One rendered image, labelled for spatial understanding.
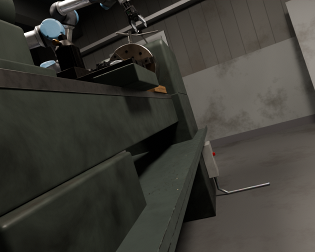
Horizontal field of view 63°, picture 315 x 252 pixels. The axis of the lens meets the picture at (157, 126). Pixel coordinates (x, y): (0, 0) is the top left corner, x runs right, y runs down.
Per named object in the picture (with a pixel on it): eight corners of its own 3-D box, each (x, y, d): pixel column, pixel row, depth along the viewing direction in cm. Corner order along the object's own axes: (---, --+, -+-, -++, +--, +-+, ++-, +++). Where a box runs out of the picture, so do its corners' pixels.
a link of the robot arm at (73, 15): (49, 77, 204) (54, 3, 190) (64, 77, 217) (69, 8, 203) (61, 80, 199) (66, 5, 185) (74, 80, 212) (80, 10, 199)
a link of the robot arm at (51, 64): (40, 81, 192) (34, 64, 192) (54, 81, 204) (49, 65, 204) (51, 76, 187) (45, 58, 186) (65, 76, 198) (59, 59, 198)
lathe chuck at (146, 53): (115, 97, 174) (110, 50, 171) (161, 92, 166) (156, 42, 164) (110, 97, 165) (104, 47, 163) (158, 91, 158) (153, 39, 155)
